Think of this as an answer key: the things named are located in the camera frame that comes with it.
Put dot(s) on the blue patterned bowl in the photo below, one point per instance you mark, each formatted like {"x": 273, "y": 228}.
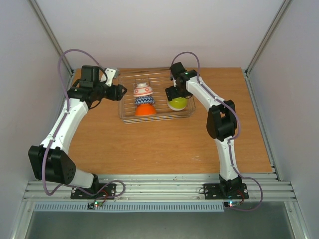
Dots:
{"x": 144, "y": 100}

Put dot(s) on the wire dish rack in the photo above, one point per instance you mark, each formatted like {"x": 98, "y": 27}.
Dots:
{"x": 159, "y": 80}

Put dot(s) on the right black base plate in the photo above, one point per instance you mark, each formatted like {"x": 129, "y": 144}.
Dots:
{"x": 215, "y": 191}

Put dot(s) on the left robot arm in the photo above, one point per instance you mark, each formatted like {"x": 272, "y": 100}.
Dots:
{"x": 50, "y": 161}

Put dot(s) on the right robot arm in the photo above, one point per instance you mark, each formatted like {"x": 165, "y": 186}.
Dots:
{"x": 221, "y": 121}

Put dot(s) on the grey slotted cable duct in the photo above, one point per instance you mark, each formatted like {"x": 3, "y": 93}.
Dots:
{"x": 129, "y": 207}

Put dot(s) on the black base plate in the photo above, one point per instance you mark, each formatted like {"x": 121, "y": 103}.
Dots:
{"x": 215, "y": 191}
{"x": 104, "y": 190}

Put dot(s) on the right controller board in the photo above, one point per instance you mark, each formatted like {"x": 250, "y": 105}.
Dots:
{"x": 231, "y": 204}

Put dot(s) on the left controller board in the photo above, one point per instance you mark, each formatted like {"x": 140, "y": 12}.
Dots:
{"x": 96, "y": 204}

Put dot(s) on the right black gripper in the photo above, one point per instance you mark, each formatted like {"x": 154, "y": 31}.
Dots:
{"x": 171, "y": 92}

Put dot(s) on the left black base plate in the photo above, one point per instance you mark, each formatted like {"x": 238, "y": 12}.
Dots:
{"x": 104, "y": 190}

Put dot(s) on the controller board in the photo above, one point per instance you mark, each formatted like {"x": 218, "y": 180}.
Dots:
{"x": 96, "y": 204}
{"x": 231, "y": 204}

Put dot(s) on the yellow bowl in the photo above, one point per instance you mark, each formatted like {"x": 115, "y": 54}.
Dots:
{"x": 177, "y": 104}

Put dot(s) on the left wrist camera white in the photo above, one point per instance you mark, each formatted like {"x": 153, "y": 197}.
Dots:
{"x": 108, "y": 76}

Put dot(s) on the white bowl orange outside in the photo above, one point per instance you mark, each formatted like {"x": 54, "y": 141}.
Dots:
{"x": 145, "y": 110}

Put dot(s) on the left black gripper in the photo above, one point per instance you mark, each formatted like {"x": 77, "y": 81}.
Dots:
{"x": 116, "y": 94}

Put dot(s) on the red patterned bowl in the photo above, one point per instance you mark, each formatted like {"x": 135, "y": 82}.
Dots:
{"x": 142, "y": 89}

